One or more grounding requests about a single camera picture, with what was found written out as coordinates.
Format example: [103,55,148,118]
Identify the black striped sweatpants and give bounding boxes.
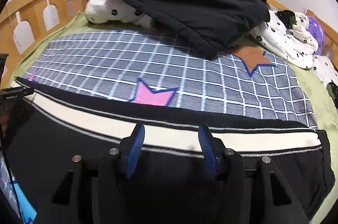
[1,78,337,223]

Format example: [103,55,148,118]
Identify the green bed sheet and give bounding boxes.
[9,14,337,223]

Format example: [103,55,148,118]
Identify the grey checked star blanket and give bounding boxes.
[0,29,319,224]

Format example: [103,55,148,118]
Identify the white floral pillow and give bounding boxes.
[312,55,338,108]

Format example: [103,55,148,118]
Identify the purple plush toy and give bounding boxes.
[308,16,325,55]

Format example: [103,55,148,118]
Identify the black jacket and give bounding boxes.
[122,0,270,60]

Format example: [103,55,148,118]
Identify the wooden bed frame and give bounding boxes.
[0,0,338,90]

